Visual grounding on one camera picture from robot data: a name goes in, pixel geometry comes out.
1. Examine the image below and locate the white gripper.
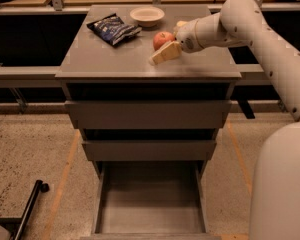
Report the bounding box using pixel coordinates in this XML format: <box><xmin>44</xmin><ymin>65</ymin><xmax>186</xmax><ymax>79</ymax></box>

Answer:
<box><xmin>149</xmin><ymin>19</ymin><xmax>203</xmax><ymax>65</ymax></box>

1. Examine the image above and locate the red apple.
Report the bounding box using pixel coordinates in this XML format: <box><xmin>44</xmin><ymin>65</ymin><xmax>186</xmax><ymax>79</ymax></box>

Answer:
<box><xmin>153</xmin><ymin>31</ymin><xmax>175</xmax><ymax>51</ymax></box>

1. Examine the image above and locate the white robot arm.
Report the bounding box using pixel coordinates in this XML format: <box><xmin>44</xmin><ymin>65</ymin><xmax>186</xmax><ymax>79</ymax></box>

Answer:
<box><xmin>150</xmin><ymin>0</ymin><xmax>300</xmax><ymax>240</ymax></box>

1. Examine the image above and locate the grey drawer cabinet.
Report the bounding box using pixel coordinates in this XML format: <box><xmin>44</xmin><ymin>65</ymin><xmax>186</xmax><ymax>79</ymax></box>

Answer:
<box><xmin>56</xmin><ymin>5</ymin><xmax>241</xmax><ymax>171</ymax></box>

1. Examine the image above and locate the grey top drawer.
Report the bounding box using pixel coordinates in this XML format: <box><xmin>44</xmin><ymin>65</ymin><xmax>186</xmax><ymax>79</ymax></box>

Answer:
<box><xmin>65</xmin><ymin>101</ymin><xmax>231</xmax><ymax>129</ymax></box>

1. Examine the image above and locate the grey middle drawer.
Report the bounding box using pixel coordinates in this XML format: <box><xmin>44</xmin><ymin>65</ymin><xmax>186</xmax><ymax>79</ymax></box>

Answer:
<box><xmin>82</xmin><ymin>140</ymin><xmax>216</xmax><ymax>161</ymax></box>

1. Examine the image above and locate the grey open bottom drawer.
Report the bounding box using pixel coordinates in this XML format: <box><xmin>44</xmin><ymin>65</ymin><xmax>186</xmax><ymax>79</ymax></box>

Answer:
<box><xmin>80</xmin><ymin>161</ymin><xmax>221</xmax><ymax>240</ymax></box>

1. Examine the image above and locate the yellow sponge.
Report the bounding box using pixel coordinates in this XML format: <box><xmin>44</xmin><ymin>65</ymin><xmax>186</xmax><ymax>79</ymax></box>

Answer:
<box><xmin>176</xmin><ymin>21</ymin><xmax>188</xmax><ymax>28</ymax></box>

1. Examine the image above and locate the white bowl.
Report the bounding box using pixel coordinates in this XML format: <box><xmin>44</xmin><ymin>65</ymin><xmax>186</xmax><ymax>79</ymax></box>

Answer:
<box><xmin>130</xmin><ymin>6</ymin><xmax>165</xmax><ymax>28</ymax></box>

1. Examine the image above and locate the blue chip bag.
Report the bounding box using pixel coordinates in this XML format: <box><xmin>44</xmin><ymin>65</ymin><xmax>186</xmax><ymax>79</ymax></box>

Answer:
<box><xmin>86</xmin><ymin>13</ymin><xmax>142</xmax><ymax>46</ymax></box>

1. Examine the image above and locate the black chair leg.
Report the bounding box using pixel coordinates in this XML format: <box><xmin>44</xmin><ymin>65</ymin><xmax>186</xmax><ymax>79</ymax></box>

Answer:
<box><xmin>0</xmin><ymin>180</ymin><xmax>50</xmax><ymax>240</ymax></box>

